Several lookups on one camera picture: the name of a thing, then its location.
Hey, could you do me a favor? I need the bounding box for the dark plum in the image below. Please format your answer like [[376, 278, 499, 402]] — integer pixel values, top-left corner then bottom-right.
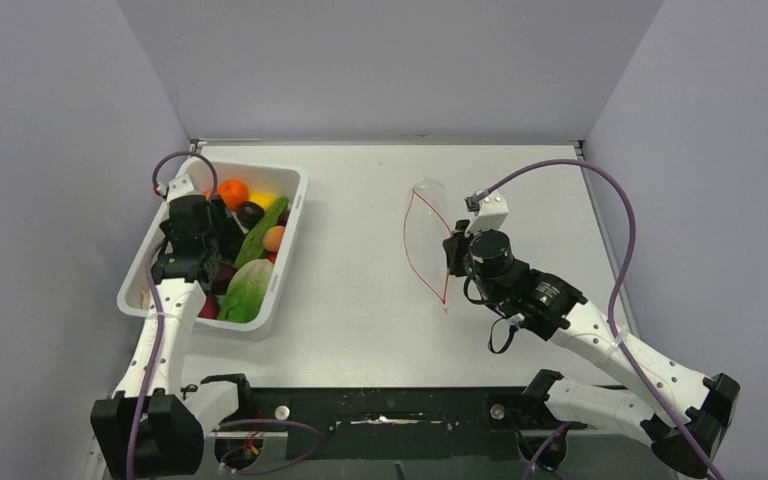
[[236, 201, 265, 230]]

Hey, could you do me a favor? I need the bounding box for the clear red-zipper bag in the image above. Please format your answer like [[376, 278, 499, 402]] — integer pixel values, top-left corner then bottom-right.
[[402, 178, 453, 313]]

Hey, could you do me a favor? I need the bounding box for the peach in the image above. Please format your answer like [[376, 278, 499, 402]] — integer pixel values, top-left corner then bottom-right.
[[262, 225, 285, 252]]

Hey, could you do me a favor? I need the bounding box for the white green napa cabbage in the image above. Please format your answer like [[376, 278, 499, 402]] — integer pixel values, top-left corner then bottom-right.
[[217, 259, 274, 324]]

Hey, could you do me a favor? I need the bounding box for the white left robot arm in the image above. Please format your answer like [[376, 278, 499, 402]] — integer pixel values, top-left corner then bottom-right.
[[90, 194, 251, 479]]

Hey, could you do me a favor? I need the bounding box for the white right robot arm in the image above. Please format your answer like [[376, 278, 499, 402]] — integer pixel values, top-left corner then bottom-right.
[[442, 220, 741, 479]]

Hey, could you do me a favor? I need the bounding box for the green leafy vegetable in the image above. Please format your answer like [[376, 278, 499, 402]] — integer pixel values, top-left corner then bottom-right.
[[233, 196, 290, 269]]

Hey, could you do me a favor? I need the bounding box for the orange fruit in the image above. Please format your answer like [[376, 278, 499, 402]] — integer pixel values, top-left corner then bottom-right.
[[217, 179, 249, 212]]

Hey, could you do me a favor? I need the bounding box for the dark red fig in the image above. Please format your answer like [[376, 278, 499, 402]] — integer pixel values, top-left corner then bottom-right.
[[277, 209, 290, 227]]

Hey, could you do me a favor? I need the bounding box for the red purple onion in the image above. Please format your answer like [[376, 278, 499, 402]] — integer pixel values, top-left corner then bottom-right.
[[198, 296, 221, 320]]

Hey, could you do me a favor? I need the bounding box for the white plastic bin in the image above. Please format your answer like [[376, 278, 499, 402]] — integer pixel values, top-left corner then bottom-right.
[[117, 157, 310, 341]]

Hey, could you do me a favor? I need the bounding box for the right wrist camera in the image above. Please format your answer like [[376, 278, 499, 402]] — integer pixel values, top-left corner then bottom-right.
[[465, 191, 509, 236]]

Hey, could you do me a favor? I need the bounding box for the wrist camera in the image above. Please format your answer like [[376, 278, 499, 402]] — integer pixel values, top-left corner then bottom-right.
[[465, 191, 509, 236], [155, 174, 203, 203]]

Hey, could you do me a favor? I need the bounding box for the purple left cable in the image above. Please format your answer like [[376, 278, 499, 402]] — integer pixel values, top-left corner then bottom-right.
[[125, 150, 326, 480]]

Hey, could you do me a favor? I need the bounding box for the purple cable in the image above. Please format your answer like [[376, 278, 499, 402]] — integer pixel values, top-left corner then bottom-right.
[[466, 158, 726, 480], [125, 150, 326, 480]]

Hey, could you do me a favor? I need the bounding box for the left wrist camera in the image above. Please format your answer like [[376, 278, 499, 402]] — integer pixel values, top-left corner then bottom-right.
[[155, 174, 203, 203]]

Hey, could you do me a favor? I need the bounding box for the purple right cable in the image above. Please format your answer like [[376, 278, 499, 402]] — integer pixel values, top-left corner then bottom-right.
[[466, 158, 726, 480]]

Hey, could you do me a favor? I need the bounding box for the aluminium frame rail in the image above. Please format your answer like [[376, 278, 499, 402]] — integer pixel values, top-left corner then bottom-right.
[[92, 389, 690, 442]]

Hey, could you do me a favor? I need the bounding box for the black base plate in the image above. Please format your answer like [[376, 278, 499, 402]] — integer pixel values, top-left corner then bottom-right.
[[207, 387, 561, 471]]

